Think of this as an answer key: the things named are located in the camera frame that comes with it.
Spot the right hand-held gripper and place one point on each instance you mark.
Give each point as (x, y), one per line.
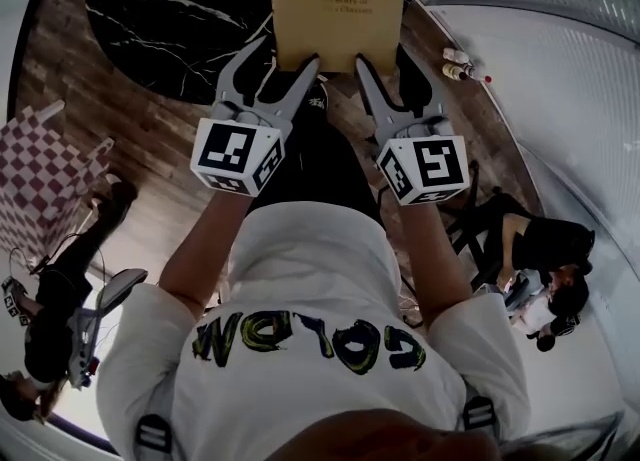
(435, 164)

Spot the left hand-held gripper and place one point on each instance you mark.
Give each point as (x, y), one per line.
(235, 154)

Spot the tan book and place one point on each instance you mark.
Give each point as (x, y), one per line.
(335, 29)

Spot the person's left forearm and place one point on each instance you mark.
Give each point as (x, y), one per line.
(205, 254)

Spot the person's right forearm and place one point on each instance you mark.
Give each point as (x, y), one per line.
(432, 264)

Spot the person's black shoe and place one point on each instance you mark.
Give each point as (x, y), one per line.
(315, 99)

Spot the small red-capped bottle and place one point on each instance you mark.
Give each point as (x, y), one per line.
(480, 76)

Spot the person's black trousers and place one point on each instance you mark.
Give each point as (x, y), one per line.
(320, 169)

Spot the round black marble table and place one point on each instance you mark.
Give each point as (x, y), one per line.
(150, 39)

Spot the black folding stool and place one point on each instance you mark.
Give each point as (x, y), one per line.
(482, 219)

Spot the maroon white checkered box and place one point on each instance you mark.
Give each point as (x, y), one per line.
(35, 184)

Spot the white printed t-shirt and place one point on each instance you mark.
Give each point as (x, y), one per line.
(310, 374)

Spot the person's face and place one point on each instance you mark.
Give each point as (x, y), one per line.
(385, 439)

